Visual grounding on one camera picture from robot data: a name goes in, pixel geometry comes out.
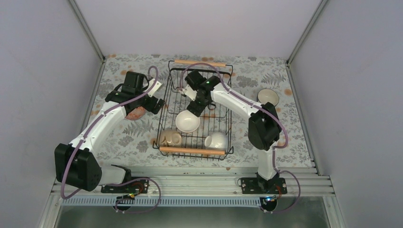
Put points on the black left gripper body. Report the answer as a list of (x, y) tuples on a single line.
[(149, 106)]

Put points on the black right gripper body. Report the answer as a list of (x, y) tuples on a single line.
[(193, 108)]

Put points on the orange bowl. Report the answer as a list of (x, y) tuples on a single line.
[(187, 122)]

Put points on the black wire dish rack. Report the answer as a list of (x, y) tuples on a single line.
[(214, 118)]

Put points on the teal and white bowl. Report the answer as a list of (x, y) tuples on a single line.
[(268, 95)]

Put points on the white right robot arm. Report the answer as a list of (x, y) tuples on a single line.
[(263, 126)]

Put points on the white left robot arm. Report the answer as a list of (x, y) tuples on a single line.
[(76, 163)]

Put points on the floral patterned table mat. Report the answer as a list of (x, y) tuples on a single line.
[(130, 142)]

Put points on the beige bowl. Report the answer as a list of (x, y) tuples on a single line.
[(170, 138)]

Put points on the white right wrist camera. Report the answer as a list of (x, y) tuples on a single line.
[(188, 92)]

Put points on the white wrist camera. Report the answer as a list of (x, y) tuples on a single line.
[(188, 92), (153, 87)]

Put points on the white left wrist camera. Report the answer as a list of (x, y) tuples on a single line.
[(153, 87)]

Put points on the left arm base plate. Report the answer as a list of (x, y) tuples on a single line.
[(135, 187)]

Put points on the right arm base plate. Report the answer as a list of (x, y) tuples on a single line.
[(255, 185)]

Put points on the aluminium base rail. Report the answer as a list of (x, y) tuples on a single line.
[(201, 198)]

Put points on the aluminium frame post left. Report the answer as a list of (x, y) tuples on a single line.
[(83, 23)]

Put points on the aluminium frame post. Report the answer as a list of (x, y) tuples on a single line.
[(317, 13), (83, 23)]

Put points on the aluminium frame post right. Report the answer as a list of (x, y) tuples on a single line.
[(317, 13)]

